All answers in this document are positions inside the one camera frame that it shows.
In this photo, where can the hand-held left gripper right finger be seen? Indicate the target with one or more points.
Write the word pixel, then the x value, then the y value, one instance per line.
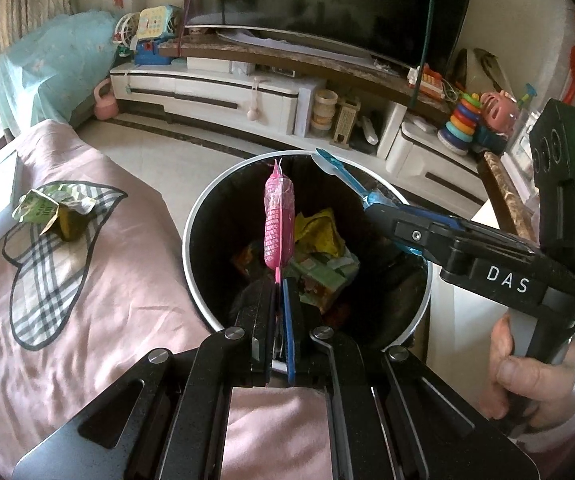
pixel 290 340

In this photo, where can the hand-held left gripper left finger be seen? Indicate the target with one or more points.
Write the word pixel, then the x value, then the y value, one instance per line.
pixel 266 330

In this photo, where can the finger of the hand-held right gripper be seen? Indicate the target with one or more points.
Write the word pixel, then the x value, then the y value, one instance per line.
pixel 415 234
pixel 487 232

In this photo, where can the green and white carton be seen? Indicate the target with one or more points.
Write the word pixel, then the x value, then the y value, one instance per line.
pixel 325 272

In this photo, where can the white-rimmed black trash bin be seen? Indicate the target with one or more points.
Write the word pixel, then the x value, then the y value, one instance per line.
pixel 207 270

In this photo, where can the blue plastic wrapper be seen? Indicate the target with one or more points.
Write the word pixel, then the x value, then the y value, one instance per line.
pixel 347 177

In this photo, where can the yellow snack bag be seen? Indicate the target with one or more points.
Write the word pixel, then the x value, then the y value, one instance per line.
pixel 320 232

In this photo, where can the pink snack packet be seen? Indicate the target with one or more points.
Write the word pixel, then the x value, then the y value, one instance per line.
pixel 278 220

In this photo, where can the person's right hand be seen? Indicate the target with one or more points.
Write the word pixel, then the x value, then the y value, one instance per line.
pixel 532 390

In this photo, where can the brown wooden side table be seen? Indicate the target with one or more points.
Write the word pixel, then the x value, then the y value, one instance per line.
pixel 510 195

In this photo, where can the pink pig toy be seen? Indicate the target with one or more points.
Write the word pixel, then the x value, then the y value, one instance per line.
pixel 498 120

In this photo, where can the white remote control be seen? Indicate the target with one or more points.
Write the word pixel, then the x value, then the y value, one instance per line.
pixel 370 130

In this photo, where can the round beige jar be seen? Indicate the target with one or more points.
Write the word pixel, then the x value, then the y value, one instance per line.
pixel 324 112

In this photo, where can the colourful toy xylophone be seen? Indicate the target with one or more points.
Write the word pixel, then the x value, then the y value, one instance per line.
pixel 426 82

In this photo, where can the pink blanket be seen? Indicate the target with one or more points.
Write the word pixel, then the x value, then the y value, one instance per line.
pixel 117 285

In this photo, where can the brown wooden shelf board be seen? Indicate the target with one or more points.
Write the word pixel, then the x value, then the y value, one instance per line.
pixel 317 62

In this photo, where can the plaid heart-shaped cloth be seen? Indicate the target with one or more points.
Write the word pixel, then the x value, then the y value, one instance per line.
pixel 52 285

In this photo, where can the white television cabinet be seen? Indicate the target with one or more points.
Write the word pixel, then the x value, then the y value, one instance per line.
pixel 207 97

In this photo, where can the green snack bag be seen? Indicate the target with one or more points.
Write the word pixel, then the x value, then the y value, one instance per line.
pixel 42 205

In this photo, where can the pink kettlebell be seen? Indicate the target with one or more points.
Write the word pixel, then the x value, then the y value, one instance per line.
pixel 103 105

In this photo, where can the toy cash register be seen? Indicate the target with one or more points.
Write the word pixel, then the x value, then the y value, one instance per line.
pixel 155 35

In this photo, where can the pink thin rod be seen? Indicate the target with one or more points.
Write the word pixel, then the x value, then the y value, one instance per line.
pixel 190 5

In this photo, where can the teal cloth-covered furniture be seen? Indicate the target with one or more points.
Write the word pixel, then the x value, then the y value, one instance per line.
pixel 52 65

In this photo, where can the white round frame toy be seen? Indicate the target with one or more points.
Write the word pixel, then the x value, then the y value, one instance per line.
pixel 125 32

